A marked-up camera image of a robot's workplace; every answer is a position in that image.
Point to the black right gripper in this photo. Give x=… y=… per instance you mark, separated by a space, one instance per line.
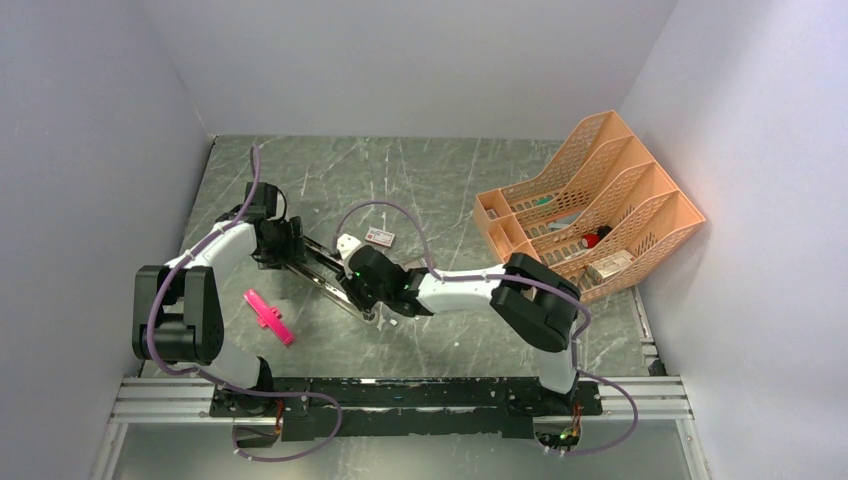
x=350 y=285

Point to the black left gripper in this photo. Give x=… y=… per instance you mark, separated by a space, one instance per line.
x=294 y=250

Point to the black stapler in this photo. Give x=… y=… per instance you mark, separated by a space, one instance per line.
x=323 y=255

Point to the beige stapler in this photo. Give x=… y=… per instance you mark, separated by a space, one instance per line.
x=334 y=293

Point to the red white staple box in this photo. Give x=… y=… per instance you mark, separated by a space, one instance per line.
x=380 y=237

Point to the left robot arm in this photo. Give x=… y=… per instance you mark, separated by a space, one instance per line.
x=177 y=317

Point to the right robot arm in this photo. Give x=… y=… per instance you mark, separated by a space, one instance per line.
x=536 y=303

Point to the pink plastic clip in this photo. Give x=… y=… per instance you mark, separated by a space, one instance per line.
x=269 y=317

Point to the red black item in organizer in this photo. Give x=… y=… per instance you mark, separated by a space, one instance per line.
x=590 y=240

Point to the beige box in organizer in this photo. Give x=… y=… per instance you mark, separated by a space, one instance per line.
x=605 y=268

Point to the orange file organizer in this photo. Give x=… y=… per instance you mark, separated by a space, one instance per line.
x=601 y=175

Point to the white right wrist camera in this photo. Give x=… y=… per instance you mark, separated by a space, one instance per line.
x=346 y=245

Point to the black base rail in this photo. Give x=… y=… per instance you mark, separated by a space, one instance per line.
x=358 y=407

